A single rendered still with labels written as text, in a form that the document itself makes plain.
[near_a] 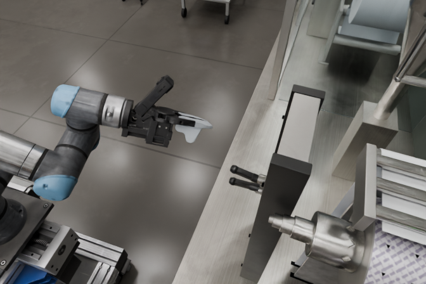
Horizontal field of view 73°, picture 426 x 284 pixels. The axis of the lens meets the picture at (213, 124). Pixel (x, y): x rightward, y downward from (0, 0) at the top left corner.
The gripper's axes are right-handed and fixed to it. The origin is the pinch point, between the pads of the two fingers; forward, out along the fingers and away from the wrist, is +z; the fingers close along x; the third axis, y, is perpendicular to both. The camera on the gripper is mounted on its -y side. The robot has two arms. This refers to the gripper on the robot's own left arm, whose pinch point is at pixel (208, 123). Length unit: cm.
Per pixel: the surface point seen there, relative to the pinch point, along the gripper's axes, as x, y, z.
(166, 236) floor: -83, 92, 9
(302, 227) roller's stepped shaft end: 36.4, 3.4, 9.5
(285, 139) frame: 34.2, -7.5, 4.1
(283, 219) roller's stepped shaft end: 34.9, 3.5, 7.3
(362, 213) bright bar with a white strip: 44.8, -4.0, 9.6
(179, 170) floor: -120, 64, 12
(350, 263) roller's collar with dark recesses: 40.9, 4.8, 14.5
